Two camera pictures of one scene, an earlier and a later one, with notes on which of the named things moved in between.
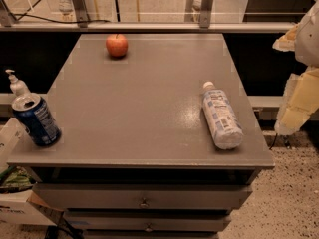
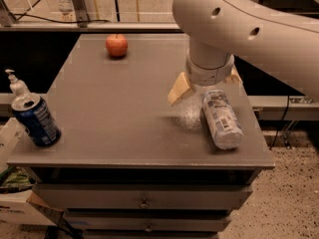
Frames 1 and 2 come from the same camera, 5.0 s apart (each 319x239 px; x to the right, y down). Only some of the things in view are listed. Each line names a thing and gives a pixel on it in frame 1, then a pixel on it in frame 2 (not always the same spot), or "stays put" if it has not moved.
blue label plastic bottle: [221, 119] stays put
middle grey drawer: [147, 223] stays put
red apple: [117, 45] stays put
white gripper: [309, 42] → [209, 74]
